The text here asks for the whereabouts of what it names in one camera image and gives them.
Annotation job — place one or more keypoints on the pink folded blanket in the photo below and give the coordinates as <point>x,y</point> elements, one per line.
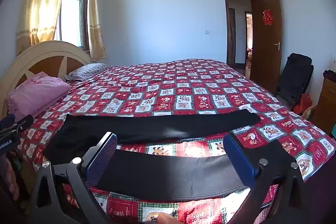
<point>36,94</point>

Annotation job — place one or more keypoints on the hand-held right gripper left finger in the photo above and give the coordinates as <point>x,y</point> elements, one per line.
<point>102,158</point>

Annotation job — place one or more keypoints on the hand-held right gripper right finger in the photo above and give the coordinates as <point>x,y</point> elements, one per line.
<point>241,161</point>

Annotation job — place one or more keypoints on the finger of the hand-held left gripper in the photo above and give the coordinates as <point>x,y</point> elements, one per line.
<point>23,123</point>
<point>7,121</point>

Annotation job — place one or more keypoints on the dark red cloth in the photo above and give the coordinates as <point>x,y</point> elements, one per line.
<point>330,74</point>

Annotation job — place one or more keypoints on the black pants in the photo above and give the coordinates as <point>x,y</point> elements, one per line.
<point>157,125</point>

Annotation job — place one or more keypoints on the red paper door decoration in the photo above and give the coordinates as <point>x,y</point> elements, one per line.
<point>267,17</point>

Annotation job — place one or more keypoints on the narrow yellow curtain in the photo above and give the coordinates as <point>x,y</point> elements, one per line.
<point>95,19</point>

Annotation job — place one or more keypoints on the person's right hand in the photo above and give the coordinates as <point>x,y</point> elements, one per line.
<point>169,219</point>

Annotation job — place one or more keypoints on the window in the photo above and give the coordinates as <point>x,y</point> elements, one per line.
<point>72,16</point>

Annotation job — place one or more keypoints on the brown wooden door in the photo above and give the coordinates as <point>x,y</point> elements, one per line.
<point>265,61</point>

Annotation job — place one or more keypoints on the brown door frame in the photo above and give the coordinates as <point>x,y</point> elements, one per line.
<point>225,29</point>

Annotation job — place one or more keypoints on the red checkered printed quilt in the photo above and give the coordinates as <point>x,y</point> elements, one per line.
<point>183,87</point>

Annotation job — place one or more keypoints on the striped pillow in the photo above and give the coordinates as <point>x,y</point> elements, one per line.
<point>89,70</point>

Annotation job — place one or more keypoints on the wide yellow curtain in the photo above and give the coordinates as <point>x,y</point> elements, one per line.
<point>42,3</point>

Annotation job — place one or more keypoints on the cream and wood headboard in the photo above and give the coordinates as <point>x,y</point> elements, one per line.
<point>52,61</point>

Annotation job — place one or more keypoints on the red bag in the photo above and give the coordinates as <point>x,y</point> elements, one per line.
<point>302,108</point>

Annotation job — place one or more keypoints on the black suitcase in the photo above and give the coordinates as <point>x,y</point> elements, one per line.
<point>295,77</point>

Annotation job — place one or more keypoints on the wooden cabinet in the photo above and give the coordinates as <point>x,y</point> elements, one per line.
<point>326,103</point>

